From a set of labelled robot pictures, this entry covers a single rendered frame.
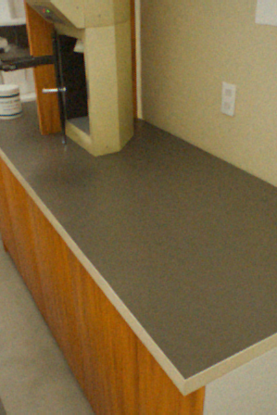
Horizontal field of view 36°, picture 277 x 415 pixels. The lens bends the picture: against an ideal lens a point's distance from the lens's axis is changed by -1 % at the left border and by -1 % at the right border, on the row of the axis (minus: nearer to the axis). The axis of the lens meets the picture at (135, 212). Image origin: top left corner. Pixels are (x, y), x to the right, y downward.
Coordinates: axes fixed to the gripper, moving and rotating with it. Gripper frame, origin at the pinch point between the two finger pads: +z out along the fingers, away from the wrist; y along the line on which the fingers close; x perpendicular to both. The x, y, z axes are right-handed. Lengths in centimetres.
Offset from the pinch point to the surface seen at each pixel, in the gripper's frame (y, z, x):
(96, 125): -7.0, 15.6, 24.6
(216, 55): -24, 57, 1
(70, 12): -6.9, 9.0, -15.3
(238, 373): -111, -3, 43
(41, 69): 30.1, 7.8, 8.7
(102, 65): -7.0, 19.3, 2.8
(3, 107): 65, -4, 31
